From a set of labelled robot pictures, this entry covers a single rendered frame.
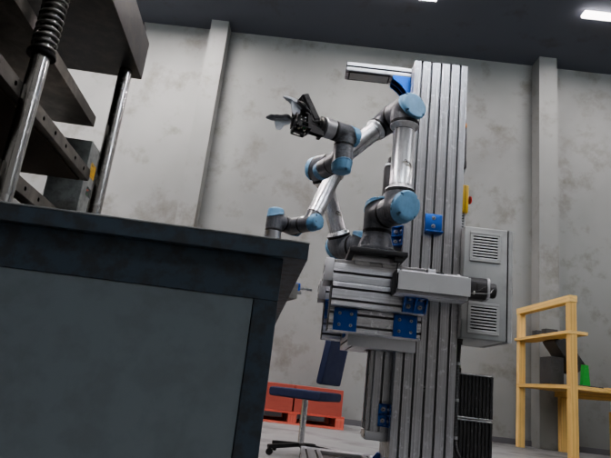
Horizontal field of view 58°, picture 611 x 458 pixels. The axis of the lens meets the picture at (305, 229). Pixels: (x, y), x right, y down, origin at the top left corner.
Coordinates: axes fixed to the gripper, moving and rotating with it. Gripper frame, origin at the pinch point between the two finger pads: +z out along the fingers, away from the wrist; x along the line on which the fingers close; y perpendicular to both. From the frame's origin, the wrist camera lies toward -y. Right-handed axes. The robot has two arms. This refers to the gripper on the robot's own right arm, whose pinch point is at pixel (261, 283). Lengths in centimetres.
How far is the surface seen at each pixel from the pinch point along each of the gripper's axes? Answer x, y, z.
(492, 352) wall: 587, 360, -38
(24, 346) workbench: -127, -43, 38
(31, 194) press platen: -59, -79, -10
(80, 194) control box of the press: 2, -85, -30
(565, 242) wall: 578, 474, -225
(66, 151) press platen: -39, -79, -34
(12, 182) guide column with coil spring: -83, -75, -7
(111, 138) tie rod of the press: -9, -74, -54
